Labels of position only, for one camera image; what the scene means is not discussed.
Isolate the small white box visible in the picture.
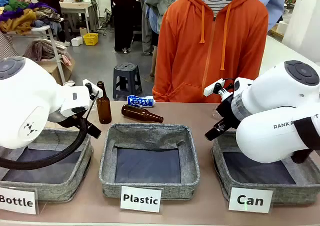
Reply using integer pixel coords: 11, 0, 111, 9
70, 36, 84, 47

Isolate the white Plastic sign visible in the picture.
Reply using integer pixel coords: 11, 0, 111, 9
119, 185, 163, 213

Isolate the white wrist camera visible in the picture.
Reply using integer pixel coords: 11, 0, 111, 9
82, 79, 104, 96
203, 78, 227, 97

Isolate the white metal table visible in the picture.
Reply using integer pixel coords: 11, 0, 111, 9
4, 24, 67, 85

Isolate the grey fabric basket Can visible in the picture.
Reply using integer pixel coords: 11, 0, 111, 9
211, 130, 320, 205

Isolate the white Bottle sign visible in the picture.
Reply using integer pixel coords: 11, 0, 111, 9
0, 185, 39, 215

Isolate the grey fabric basket Bottle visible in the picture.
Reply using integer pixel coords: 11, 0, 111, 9
0, 127, 95, 203

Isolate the white work table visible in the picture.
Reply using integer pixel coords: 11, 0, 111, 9
59, 0, 95, 34

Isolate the dark grey plastic stool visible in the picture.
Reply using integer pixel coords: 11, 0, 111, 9
112, 62, 143, 101

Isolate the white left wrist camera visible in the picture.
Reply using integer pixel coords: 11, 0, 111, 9
82, 79, 104, 96

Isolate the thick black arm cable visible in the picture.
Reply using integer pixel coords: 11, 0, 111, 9
0, 118, 90, 170

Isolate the person in orange hoodie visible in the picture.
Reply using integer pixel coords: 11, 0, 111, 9
151, 0, 270, 104

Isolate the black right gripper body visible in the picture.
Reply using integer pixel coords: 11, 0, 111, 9
215, 94, 238, 131

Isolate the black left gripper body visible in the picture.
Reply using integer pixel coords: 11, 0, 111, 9
49, 112, 88, 131

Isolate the person in grey jacket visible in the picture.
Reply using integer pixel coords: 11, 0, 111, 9
139, 0, 187, 57

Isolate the brown glass bottle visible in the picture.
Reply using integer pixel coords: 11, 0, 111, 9
96, 80, 113, 125
121, 104, 165, 124

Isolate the white paper roll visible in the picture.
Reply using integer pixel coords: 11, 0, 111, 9
278, 20, 291, 36

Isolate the person in black clothes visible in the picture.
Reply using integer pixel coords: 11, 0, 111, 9
109, 0, 141, 54

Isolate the yellow plastic crate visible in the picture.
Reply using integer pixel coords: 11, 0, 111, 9
82, 32, 100, 46

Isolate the plaid cloth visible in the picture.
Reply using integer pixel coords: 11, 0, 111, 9
24, 39, 73, 66

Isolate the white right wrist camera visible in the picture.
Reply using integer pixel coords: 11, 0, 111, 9
203, 78, 227, 97

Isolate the grey fabric basket Plastic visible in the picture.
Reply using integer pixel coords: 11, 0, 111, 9
98, 122, 201, 201

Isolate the white Can sign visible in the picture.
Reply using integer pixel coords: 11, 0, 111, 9
227, 187, 274, 214

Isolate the crushed blue white can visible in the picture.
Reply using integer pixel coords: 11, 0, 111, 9
126, 95, 156, 108

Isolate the brown cardboard box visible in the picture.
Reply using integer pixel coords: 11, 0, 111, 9
37, 58, 76, 85

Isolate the thin black camera cable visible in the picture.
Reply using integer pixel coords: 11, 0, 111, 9
85, 90, 100, 120

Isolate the pile of coloured cloths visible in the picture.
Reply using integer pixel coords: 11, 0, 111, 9
0, 0, 63, 35

